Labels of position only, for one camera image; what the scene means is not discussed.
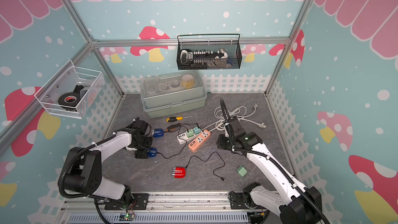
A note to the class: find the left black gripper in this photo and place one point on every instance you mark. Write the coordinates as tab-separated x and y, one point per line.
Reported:
142	154

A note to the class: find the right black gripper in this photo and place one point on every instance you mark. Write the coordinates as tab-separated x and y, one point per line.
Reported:
220	141

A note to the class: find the blue shaver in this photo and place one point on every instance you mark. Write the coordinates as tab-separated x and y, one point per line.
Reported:
157	133
152	152

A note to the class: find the teal charger adapter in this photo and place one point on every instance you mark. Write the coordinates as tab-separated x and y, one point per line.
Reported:
197	130

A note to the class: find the green charger adapter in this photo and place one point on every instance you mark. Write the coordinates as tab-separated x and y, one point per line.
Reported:
190	133
241	171

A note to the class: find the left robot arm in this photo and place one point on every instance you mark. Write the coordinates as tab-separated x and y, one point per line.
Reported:
82	174

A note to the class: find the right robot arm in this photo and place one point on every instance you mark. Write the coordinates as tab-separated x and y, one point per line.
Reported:
293	202

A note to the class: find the red electric shaver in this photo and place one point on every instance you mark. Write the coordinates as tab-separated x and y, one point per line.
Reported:
179	172

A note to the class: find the orange power strip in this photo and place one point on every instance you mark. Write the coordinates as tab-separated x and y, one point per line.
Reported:
199	140

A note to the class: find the white power strip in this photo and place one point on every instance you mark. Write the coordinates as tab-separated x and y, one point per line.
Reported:
182	138

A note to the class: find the green plastic storage box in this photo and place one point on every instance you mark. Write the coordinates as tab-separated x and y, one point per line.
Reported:
164	95

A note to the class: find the yellow tape roll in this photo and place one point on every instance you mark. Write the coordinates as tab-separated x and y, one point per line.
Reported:
188	80

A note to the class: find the black tape roll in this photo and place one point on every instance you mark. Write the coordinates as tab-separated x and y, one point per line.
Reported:
69	101

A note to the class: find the black power strip in basket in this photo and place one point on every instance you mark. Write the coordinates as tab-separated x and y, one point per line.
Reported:
201	57

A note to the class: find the orange handled screwdriver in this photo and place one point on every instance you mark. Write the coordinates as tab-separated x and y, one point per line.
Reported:
173	127

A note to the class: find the yellow handled screwdriver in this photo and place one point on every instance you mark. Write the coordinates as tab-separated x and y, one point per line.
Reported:
173	119

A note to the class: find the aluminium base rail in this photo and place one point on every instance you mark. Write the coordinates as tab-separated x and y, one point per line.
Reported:
179	207

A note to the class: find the clear acrylic wall bin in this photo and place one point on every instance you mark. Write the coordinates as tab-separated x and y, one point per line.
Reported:
71	78

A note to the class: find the black wire mesh basket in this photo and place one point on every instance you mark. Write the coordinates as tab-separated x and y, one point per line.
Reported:
230	43

